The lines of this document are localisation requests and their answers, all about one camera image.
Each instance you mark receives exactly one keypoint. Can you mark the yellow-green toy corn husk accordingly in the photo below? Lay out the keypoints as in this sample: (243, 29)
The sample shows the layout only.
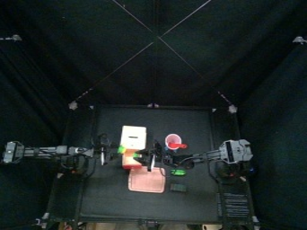
(120, 148)

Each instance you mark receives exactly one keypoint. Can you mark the orange drawer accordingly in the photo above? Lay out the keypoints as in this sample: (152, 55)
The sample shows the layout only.
(131, 160)

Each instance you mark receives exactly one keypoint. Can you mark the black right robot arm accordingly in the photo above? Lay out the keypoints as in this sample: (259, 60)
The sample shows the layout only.
(231, 151)

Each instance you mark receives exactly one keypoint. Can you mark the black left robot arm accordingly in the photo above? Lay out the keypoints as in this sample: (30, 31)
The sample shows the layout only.
(44, 150)

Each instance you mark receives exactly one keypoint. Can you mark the white drawer cabinet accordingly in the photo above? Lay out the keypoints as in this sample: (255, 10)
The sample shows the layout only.
(133, 136)

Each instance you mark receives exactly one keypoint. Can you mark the pink cutting mat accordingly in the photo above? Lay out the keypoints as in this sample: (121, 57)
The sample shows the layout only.
(147, 181)

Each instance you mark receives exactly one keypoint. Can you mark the dark green toy block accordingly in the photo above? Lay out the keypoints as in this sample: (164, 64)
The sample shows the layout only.
(177, 187)

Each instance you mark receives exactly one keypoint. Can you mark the white printed label sticker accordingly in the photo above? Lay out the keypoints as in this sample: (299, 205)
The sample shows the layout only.
(235, 206)

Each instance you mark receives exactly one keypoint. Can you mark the grey frame clamp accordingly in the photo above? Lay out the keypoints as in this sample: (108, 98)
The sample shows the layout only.
(299, 39)
(152, 105)
(72, 105)
(232, 108)

